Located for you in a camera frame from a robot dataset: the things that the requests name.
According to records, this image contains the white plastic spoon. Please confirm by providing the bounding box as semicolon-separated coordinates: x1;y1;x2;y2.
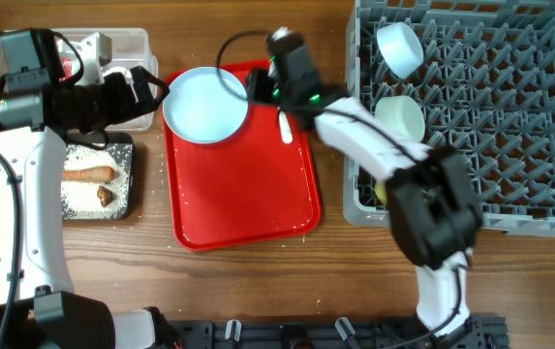
278;110;293;144

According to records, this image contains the red candy wrapper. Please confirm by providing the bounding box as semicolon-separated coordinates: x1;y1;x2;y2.
61;57;74;80

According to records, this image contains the orange carrot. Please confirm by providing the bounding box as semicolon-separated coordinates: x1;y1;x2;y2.
62;166;116;183

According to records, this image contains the brown food scrap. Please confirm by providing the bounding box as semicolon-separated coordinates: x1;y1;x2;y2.
97;186;114;207

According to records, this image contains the light green bowl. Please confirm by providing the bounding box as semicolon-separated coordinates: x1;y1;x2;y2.
375;96;425;143

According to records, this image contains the light blue bowl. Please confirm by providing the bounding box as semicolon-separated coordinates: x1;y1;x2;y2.
376;22;424;79

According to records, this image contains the yellow plastic cup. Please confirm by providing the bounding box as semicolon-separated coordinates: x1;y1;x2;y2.
374;181;387;205

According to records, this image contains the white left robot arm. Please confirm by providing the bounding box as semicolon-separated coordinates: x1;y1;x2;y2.
0;28;182;348

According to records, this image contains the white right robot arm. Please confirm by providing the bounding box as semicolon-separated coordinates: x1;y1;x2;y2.
247;27;483;337

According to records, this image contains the black waste bin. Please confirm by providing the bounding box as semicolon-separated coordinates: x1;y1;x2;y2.
61;132;135;220

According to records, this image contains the grey dishwasher rack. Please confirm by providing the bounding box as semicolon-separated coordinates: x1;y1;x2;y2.
346;0;555;238

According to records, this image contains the light blue plate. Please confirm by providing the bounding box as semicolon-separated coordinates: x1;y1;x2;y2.
162;67;249;144

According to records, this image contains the clear plastic storage bin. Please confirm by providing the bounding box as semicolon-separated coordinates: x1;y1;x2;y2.
0;28;158;132

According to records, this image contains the red plastic tray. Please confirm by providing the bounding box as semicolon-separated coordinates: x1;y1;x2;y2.
162;58;323;253

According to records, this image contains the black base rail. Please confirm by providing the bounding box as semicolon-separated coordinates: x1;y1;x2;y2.
170;315;510;349

